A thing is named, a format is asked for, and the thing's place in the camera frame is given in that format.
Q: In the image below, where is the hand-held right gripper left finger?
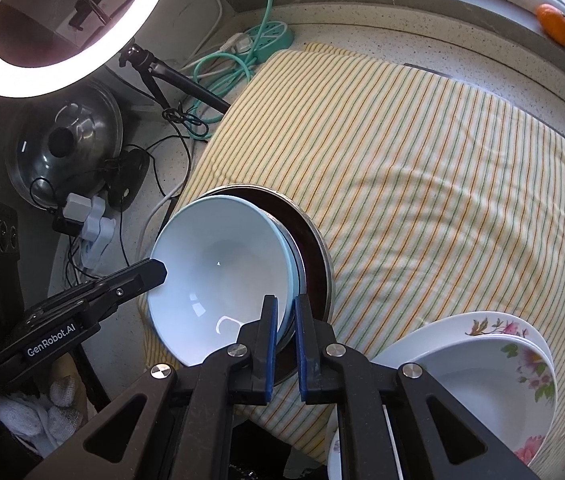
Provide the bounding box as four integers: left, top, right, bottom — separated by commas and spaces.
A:
25, 295, 279, 480

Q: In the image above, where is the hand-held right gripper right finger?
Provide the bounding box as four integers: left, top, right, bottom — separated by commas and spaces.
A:
294, 294, 541, 480

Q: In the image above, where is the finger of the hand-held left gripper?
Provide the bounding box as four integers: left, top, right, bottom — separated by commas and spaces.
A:
90, 257, 168, 318

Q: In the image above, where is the light blue ceramic bowl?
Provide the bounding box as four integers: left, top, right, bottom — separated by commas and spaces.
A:
147, 195, 296, 367

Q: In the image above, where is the large stainless steel bowl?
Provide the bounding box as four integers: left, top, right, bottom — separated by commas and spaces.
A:
197, 183, 336, 386

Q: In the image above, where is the small floral white plate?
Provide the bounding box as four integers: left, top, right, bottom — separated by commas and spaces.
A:
370, 311, 558, 468

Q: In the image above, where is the person's left hand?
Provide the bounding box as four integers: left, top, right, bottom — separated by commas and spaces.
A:
0, 374, 86, 456

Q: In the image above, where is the white plug adapter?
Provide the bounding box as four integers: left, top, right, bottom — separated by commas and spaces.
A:
62, 194, 118, 271

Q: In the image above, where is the black round stand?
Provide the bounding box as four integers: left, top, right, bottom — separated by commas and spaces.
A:
106, 149, 150, 211

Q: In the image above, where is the glass pot lid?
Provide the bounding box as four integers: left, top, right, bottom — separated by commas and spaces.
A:
5, 80, 124, 208

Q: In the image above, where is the black tripod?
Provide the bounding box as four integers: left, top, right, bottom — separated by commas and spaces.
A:
117, 42, 230, 113

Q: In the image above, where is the yellow striped cloth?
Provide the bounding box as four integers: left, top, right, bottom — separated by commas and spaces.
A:
140, 42, 565, 466

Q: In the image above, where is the black phone holder clamp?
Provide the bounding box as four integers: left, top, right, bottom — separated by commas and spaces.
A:
68, 0, 113, 31

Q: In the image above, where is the orange tangerine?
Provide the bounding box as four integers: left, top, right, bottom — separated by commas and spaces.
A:
536, 4, 565, 47

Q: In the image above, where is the black cable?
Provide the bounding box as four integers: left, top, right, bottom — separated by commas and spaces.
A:
27, 105, 213, 211

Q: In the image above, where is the white ring light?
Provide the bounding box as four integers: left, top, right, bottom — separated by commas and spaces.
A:
0, 0, 176, 98

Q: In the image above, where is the teal power strip with cable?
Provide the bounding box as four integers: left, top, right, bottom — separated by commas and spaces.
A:
182, 0, 296, 141

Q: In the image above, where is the white cable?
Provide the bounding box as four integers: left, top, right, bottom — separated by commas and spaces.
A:
172, 0, 224, 58

